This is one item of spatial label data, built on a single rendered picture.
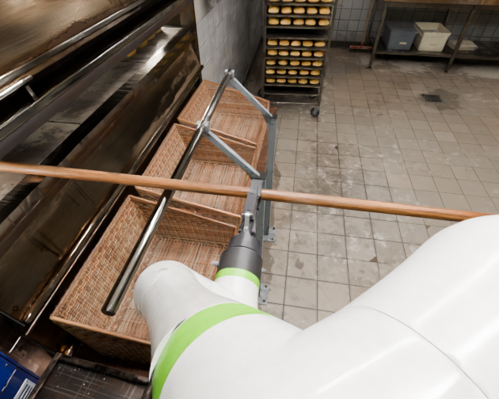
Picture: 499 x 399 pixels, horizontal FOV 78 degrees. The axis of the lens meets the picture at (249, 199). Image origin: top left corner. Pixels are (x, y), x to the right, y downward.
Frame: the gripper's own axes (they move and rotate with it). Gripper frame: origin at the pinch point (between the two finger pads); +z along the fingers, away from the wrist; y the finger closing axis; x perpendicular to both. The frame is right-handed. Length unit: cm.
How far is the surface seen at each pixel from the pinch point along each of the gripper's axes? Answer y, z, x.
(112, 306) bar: 2.0, -34.5, -23.7
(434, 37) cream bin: 77, 426, 187
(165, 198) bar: 1.7, -3.5, -24.0
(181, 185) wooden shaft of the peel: -1.1, -0.9, -19.8
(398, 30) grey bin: 72, 429, 138
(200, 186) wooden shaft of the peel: -1.3, -0.6, -14.6
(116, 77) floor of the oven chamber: 1, 67, -73
